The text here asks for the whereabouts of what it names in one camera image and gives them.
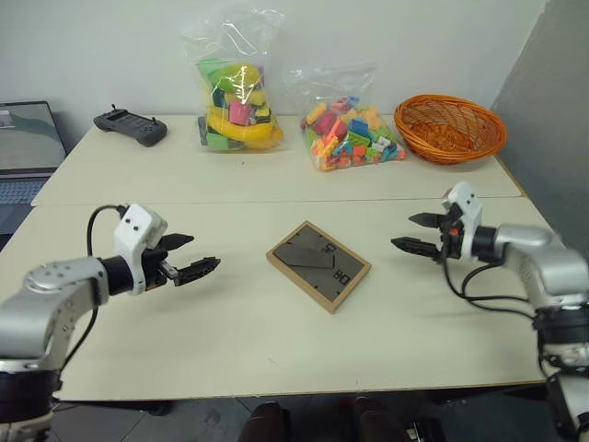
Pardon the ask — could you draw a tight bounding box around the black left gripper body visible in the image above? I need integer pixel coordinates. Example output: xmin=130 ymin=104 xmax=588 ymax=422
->
xmin=140 ymin=244 xmax=181 ymax=293

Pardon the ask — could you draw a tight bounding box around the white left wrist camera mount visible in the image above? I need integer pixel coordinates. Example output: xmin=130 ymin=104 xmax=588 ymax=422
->
xmin=112 ymin=202 xmax=169 ymax=297

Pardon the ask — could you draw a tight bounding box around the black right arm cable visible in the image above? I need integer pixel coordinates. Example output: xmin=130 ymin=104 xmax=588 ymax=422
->
xmin=440 ymin=256 xmax=540 ymax=320

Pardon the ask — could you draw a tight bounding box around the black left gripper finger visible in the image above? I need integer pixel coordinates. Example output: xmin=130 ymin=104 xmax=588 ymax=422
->
xmin=160 ymin=233 xmax=196 ymax=252
xmin=176 ymin=255 xmax=223 ymax=288

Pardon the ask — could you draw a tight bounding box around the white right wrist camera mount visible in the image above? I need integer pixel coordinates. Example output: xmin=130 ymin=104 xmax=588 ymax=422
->
xmin=441 ymin=180 xmax=485 ymax=262

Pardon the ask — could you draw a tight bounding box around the dark maroon rounded shape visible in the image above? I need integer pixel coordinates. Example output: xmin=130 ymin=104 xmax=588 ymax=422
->
xmin=236 ymin=401 xmax=293 ymax=442

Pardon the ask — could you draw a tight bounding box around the grey laptop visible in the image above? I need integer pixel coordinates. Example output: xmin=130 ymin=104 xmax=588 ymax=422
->
xmin=0 ymin=100 xmax=68 ymax=237

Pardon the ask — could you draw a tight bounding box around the plastic bag of yellow toys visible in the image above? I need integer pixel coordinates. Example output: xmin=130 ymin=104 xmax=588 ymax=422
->
xmin=180 ymin=7 xmax=287 ymax=156

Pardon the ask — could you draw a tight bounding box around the black handheld remote controller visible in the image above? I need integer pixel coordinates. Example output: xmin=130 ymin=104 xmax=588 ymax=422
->
xmin=92 ymin=104 xmax=169 ymax=149

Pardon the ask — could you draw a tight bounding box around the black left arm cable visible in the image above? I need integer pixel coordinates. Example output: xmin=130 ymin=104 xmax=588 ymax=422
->
xmin=53 ymin=204 xmax=129 ymax=383

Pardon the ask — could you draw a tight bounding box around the orange wicker basket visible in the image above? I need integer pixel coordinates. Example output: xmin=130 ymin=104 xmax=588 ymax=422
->
xmin=393 ymin=93 xmax=509 ymax=165

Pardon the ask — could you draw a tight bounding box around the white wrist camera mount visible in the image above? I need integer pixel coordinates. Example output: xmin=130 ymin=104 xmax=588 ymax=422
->
xmin=112 ymin=202 xmax=169 ymax=297
xmin=441 ymin=180 xmax=485 ymax=262

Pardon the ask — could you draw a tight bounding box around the plastic bag of colourful blocks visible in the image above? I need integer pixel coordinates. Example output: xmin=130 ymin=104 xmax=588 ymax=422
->
xmin=284 ymin=65 xmax=410 ymax=174

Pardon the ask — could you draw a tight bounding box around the wooden framed puzzle board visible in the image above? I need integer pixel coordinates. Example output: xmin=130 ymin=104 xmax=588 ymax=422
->
xmin=265 ymin=219 xmax=373 ymax=316

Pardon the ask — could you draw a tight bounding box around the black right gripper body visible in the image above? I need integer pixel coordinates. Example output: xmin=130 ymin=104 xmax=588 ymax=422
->
xmin=438 ymin=201 xmax=464 ymax=264

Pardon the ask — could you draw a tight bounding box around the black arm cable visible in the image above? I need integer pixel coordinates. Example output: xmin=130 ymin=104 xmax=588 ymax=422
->
xmin=53 ymin=204 xmax=129 ymax=383
xmin=440 ymin=256 xmax=540 ymax=320

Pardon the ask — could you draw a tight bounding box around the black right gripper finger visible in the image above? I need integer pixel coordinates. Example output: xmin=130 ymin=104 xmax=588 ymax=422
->
xmin=390 ymin=236 xmax=443 ymax=264
xmin=408 ymin=211 xmax=445 ymax=229

